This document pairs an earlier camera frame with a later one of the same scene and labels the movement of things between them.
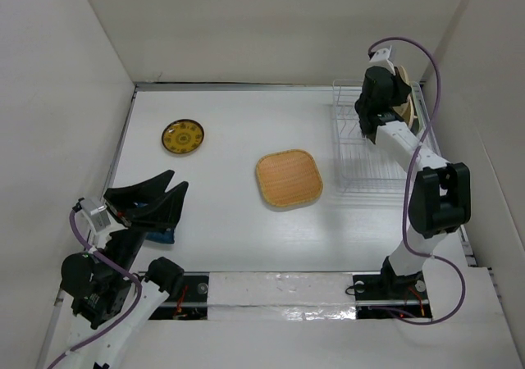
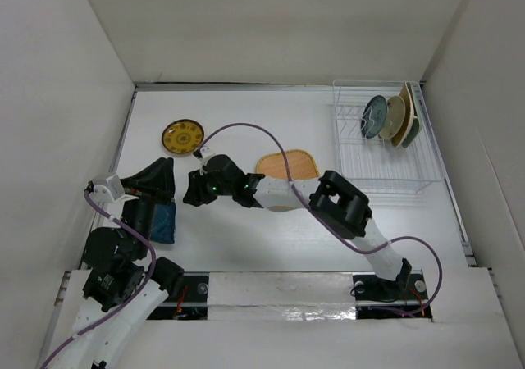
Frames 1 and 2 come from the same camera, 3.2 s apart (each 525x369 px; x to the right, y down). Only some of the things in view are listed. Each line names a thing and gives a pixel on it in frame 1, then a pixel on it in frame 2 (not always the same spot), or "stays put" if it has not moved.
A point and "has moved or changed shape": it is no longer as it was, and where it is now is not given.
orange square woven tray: x=289 y=177 stays put
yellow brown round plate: x=183 y=136 stays put
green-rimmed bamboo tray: x=416 y=124 has moved or changed shape
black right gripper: x=403 y=89 -> x=197 y=193
